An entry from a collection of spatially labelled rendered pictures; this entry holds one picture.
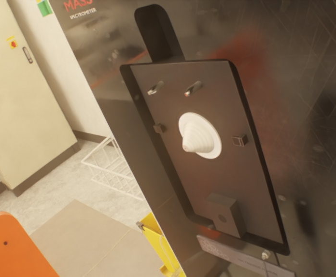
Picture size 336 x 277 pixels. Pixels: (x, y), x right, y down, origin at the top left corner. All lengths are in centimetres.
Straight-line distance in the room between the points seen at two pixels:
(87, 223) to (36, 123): 233
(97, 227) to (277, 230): 90
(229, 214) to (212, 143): 10
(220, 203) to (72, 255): 83
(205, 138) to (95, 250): 84
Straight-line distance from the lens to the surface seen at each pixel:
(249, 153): 41
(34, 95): 358
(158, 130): 49
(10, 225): 71
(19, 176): 361
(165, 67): 43
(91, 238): 127
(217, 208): 49
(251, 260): 55
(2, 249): 72
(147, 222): 85
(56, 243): 135
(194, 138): 43
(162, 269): 93
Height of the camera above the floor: 141
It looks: 25 degrees down
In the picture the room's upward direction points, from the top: 24 degrees counter-clockwise
